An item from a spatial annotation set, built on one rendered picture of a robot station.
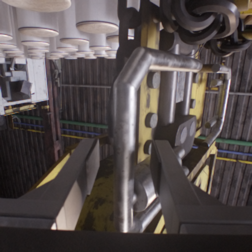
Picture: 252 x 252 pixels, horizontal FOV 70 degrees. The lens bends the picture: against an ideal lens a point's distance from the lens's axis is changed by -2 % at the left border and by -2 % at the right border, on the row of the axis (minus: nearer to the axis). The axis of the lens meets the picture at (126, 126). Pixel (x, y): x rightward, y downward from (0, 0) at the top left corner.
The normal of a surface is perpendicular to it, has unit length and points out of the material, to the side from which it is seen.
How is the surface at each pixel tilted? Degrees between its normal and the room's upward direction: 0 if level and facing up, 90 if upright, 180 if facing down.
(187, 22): 69
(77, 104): 90
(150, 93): 90
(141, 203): 90
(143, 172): 169
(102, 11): 90
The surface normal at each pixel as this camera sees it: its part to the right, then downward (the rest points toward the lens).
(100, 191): -0.09, -0.90
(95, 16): 0.06, 0.29
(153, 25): 0.80, 0.18
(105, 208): -0.29, -0.72
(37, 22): 0.36, 0.27
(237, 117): -0.33, 0.26
